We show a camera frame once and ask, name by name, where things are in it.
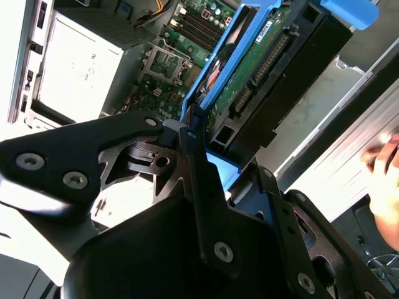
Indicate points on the person's bare hand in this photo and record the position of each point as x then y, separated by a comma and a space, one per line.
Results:
386, 162

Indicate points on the hard disk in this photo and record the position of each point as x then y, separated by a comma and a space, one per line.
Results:
246, 78

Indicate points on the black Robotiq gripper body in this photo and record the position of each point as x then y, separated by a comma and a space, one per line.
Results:
140, 255

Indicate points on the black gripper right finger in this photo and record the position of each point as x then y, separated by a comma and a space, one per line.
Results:
279, 202

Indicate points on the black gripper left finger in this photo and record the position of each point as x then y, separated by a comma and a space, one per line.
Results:
62, 146

